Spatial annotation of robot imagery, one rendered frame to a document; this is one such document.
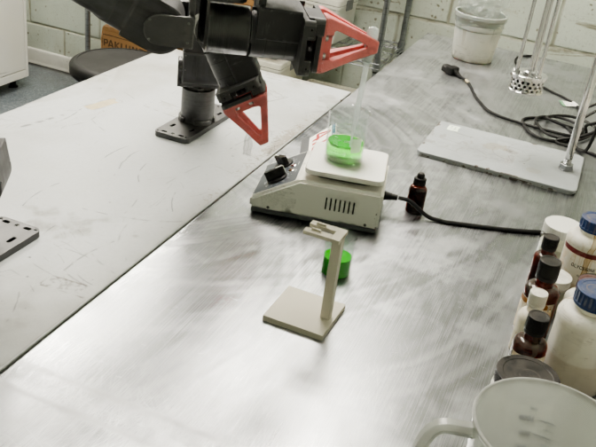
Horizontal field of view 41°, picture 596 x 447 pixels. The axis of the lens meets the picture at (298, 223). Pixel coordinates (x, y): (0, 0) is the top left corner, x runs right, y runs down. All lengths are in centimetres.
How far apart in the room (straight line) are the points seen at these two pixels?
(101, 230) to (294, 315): 33
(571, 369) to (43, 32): 403
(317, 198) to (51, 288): 41
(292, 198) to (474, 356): 38
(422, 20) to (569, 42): 63
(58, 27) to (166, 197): 341
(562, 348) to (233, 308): 39
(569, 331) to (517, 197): 55
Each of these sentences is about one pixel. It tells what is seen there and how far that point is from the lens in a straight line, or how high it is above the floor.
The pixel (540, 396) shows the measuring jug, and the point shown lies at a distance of 75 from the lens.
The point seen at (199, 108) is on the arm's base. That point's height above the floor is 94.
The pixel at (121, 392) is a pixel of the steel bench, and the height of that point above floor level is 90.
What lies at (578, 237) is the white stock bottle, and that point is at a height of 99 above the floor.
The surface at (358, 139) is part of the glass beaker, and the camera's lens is 120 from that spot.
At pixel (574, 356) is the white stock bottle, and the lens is 96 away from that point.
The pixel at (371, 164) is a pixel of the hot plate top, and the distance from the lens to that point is 124.
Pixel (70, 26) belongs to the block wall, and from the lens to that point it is 457.
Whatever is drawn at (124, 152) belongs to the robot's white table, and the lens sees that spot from 141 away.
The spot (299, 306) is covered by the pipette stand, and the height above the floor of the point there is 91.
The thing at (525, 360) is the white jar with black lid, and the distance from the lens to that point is 90.
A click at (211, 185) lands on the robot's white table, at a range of 131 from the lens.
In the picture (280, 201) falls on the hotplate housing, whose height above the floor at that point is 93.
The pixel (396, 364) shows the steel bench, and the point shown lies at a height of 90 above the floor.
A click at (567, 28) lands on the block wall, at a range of 361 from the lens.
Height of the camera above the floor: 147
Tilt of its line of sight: 28 degrees down
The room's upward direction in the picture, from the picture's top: 8 degrees clockwise
